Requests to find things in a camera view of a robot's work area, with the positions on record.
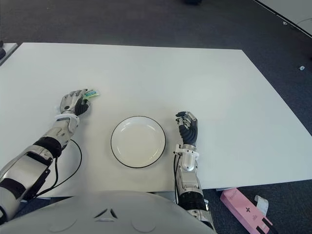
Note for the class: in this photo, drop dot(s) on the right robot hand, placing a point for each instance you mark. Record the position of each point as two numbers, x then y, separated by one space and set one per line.
190 131

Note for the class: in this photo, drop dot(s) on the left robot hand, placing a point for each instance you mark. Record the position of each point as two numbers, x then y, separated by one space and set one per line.
73 102

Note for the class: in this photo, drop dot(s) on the green toothpaste tube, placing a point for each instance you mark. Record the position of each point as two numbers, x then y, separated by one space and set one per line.
92 93

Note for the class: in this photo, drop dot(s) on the white plate black rim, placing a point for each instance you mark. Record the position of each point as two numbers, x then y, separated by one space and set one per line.
137 142

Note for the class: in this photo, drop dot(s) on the white side table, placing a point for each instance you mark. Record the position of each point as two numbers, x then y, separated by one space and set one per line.
8 50

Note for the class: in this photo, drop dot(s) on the black game controller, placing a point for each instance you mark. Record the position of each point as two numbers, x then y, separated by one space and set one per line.
2 53

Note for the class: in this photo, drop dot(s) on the pink cardboard box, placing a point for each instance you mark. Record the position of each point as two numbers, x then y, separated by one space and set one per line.
243 207

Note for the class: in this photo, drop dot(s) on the white paper slip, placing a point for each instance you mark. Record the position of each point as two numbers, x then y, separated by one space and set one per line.
262 203

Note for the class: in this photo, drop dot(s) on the grey robot torso shell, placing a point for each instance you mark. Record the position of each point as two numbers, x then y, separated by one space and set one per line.
109 214

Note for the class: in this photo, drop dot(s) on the white desk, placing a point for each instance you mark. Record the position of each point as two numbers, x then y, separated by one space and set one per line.
287 12

